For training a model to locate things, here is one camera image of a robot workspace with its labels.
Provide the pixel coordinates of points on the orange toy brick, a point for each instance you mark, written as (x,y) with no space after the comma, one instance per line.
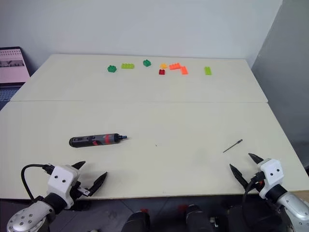
(184,70)
(174,66)

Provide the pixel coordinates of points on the dark rounded shape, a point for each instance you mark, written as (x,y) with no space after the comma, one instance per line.
(136,221)
(196,218)

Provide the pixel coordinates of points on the open laptop pink screen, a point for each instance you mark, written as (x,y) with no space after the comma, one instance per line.
(12,67)

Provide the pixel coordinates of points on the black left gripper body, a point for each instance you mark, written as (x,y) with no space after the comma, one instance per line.
(76,192)

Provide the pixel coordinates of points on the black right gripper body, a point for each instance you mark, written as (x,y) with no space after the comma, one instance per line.
(256,184)

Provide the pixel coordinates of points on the dark green toy brick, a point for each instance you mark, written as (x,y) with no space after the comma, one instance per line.
(112,68)
(146,63)

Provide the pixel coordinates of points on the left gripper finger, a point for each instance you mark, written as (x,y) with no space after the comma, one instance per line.
(97,184)
(78,165)

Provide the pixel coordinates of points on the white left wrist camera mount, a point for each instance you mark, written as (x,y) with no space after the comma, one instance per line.
(61,180)

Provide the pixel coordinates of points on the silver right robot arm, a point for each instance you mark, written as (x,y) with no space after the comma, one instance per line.
(293,207)

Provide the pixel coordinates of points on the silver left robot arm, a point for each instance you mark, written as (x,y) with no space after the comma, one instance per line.
(31,215)

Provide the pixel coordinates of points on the lime green toy brick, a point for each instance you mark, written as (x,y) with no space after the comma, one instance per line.
(208,70)
(127,66)

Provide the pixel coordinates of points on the small red part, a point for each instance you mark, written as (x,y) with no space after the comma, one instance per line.
(144,210)

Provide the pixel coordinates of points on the yellow toy brick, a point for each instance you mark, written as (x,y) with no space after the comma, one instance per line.
(163,66)

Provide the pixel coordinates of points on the thin black stick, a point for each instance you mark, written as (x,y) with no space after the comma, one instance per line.
(233,145)

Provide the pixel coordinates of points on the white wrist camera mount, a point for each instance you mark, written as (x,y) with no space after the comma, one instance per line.
(61,180)
(271,172)

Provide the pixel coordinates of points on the red toy brick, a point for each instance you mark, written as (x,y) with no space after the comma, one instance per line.
(162,72)

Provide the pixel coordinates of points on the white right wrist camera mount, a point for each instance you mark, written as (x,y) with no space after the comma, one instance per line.
(271,172)

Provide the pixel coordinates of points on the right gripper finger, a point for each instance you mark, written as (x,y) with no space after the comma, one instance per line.
(256,159)
(239,177)

